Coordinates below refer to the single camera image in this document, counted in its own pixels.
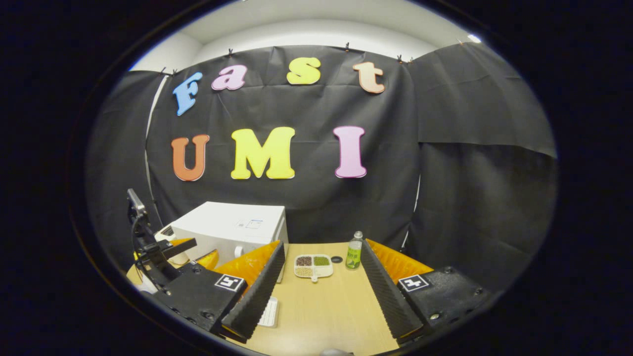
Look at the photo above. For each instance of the white square dish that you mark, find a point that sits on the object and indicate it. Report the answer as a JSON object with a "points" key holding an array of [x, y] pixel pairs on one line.
{"points": [[269, 314]]}

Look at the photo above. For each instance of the white microwave oven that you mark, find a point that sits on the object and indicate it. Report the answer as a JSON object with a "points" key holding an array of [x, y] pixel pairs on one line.
{"points": [[222, 227]]}

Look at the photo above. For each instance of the divided white bean tray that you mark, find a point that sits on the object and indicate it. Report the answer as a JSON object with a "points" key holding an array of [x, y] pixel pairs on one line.
{"points": [[314, 266]]}

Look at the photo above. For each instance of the green drink bottle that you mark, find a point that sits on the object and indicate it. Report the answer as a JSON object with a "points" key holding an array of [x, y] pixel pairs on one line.
{"points": [[353, 254]]}

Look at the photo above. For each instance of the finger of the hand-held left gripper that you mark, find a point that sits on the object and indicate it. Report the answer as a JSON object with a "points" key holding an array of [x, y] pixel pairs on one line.
{"points": [[208, 259], [178, 247]]}

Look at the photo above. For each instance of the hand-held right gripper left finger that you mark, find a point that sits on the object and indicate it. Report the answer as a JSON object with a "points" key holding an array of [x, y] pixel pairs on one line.
{"points": [[259, 296]]}

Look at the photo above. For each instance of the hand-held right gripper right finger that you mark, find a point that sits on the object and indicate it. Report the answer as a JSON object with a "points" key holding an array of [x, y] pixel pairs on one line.
{"points": [[388, 296]]}

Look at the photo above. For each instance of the white toaster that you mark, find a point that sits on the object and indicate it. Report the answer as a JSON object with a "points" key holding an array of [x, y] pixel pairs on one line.
{"points": [[165, 235]]}

